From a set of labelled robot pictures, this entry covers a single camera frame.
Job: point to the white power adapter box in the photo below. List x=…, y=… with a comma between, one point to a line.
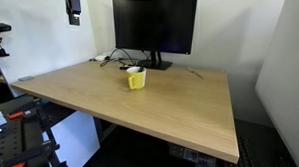
x=99, y=58

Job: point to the white marker with black cap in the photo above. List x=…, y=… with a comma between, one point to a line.
x=141, y=68

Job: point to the small grey flat block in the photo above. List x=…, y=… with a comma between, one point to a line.
x=25, y=78

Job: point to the white panel under desk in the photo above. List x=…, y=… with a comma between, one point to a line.
x=77, y=141

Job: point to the black perforated metal rack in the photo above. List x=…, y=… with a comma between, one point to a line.
x=14, y=135

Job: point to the desk height control panel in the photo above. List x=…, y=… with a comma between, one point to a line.
x=190, y=155

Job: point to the yellow mug with white inside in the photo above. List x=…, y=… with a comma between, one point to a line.
x=138, y=80

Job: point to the computer keyboard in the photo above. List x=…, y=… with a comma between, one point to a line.
x=245, y=163

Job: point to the small black adapter dongle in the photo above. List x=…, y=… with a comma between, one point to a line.
x=123, y=68

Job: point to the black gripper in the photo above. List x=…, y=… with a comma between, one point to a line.
x=74, y=4

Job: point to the black monitor stand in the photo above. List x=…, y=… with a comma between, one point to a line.
x=155, y=64

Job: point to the white foam board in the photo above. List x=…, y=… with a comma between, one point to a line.
x=34, y=49
x=289, y=81

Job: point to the black computer monitor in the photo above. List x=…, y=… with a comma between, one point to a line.
x=155, y=23

